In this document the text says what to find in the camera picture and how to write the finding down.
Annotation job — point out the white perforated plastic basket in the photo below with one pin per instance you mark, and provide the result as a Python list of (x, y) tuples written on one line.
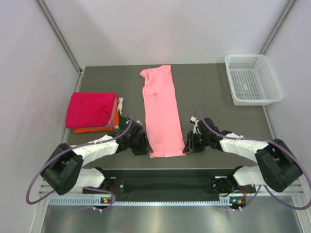
[(252, 80)]

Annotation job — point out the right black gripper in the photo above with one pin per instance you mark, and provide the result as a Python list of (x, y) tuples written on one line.
[(191, 146)]

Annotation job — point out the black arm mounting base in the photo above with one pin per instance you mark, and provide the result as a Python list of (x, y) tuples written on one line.
[(169, 184)]

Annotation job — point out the folded dark green t-shirt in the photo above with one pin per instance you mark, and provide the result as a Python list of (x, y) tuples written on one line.
[(123, 121)]

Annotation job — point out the light pink t-shirt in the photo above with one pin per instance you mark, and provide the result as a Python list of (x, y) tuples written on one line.
[(162, 120)]

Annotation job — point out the folded pale pink t-shirt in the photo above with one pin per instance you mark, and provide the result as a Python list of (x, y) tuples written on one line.
[(111, 121)]

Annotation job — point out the grey slotted cable duct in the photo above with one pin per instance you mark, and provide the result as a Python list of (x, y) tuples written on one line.
[(106, 200)]

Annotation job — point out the folded white t-shirt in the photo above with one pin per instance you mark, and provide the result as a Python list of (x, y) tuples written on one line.
[(120, 105)]

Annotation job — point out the folded magenta t-shirt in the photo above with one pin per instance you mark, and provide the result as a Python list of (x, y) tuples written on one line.
[(90, 110)]

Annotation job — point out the folded orange t-shirt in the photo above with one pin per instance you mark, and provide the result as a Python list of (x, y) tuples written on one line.
[(115, 125)]

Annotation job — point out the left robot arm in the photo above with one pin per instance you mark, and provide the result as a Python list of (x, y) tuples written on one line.
[(65, 171)]

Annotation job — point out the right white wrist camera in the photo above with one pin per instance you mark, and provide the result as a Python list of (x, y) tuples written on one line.
[(194, 122)]

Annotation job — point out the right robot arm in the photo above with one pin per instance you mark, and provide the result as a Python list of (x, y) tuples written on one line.
[(274, 168)]

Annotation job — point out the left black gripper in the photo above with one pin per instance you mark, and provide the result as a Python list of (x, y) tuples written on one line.
[(144, 147)]

